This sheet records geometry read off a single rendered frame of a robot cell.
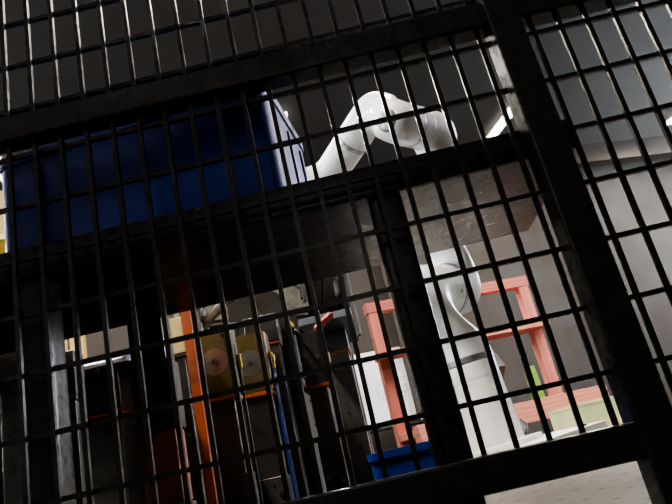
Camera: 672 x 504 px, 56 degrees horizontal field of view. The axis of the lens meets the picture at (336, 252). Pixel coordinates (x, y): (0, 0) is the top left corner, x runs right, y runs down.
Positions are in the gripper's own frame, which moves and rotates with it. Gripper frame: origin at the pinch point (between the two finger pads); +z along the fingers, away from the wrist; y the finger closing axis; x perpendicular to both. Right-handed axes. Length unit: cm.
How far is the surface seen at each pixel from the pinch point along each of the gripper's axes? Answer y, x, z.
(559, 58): -408, -466, -375
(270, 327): 15.7, 34.7, 14.6
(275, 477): 20, 41, 44
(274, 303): 13.7, 28.9, 8.0
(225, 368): 25, 58, 26
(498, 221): -10, 100, 24
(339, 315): -2.7, 7.7, 8.4
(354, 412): -2.8, -6.3, 31.6
